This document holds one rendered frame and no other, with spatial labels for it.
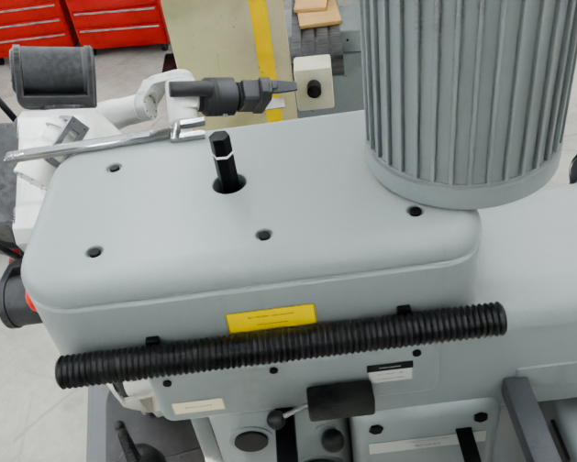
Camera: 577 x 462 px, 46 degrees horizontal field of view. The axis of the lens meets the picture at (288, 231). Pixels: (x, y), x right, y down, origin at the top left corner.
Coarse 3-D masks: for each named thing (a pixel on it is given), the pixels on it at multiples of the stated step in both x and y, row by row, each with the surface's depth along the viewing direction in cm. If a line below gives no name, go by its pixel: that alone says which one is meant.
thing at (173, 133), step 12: (192, 120) 83; (204, 120) 83; (144, 132) 82; (156, 132) 82; (168, 132) 81; (180, 132) 81; (192, 132) 81; (204, 132) 80; (60, 144) 82; (72, 144) 82; (84, 144) 81; (96, 144) 81; (108, 144) 81; (120, 144) 81; (132, 144) 81; (12, 156) 81; (24, 156) 81; (36, 156) 81; (48, 156) 81
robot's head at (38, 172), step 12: (48, 120) 113; (48, 132) 112; (72, 132) 112; (36, 144) 111; (48, 144) 111; (60, 156) 112; (24, 168) 109; (36, 168) 109; (48, 168) 110; (36, 180) 109; (48, 180) 111
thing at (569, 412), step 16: (560, 400) 90; (576, 400) 90; (544, 416) 95; (560, 416) 88; (576, 416) 88; (496, 432) 124; (512, 432) 113; (560, 432) 88; (576, 432) 86; (496, 448) 125; (512, 448) 114; (560, 448) 88; (576, 448) 85
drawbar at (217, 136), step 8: (216, 136) 69; (224, 136) 69; (216, 144) 69; (224, 144) 69; (216, 152) 70; (224, 152) 70; (216, 160) 70; (224, 160) 70; (232, 160) 71; (216, 168) 72; (224, 168) 71; (232, 168) 71; (224, 176) 72; (232, 176) 72; (224, 184) 72; (232, 184) 72; (224, 192) 73; (232, 192) 73
